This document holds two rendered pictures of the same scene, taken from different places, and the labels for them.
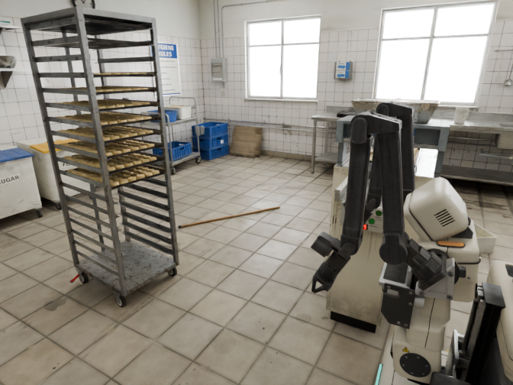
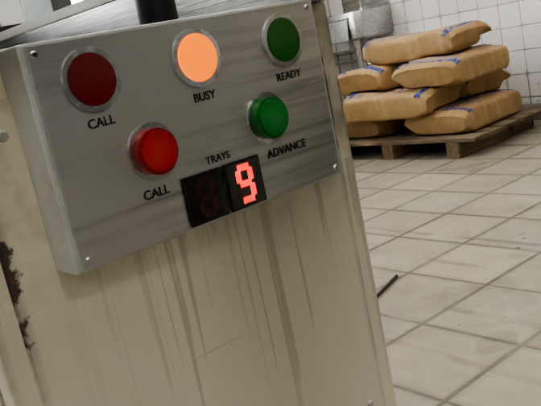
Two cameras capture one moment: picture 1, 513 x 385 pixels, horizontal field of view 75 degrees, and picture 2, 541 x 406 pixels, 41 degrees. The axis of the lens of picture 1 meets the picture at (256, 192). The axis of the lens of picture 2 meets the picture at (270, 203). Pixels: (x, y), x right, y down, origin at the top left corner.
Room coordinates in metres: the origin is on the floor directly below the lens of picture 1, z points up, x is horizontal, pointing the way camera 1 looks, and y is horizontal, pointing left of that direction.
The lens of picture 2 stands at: (1.43, -0.12, 0.81)
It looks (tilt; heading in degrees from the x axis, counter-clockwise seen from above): 12 degrees down; 293
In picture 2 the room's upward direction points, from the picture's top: 12 degrees counter-clockwise
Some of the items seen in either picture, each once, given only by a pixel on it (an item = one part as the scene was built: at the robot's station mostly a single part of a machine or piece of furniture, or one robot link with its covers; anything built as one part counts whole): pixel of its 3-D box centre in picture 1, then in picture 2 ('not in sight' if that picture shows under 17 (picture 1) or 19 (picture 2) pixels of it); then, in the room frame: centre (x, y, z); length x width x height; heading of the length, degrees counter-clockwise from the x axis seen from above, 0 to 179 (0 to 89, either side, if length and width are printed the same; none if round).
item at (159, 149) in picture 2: not in sight; (153, 151); (1.67, -0.52, 0.76); 0.03 x 0.02 x 0.03; 62
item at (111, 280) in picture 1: (111, 163); not in sight; (2.23, 1.00, 0.93); 0.64 x 0.51 x 1.78; 54
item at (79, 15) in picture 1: (104, 172); not in sight; (1.87, 0.88, 0.97); 0.03 x 0.03 x 1.70; 54
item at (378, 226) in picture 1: (362, 216); (196, 121); (1.67, -0.58, 0.77); 0.24 x 0.04 x 0.14; 62
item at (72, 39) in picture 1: (59, 41); not in sight; (2.07, 1.11, 1.68); 0.64 x 0.03 x 0.03; 54
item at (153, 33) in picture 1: (166, 156); not in sight; (2.24, 0.62, 0.97); 0.03 x 0.03 x 1.70; 54
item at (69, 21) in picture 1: (55, 23); not in sight; (2.07, 1.11, 1.77); 0.64 x 0.03 x 0.03; 54
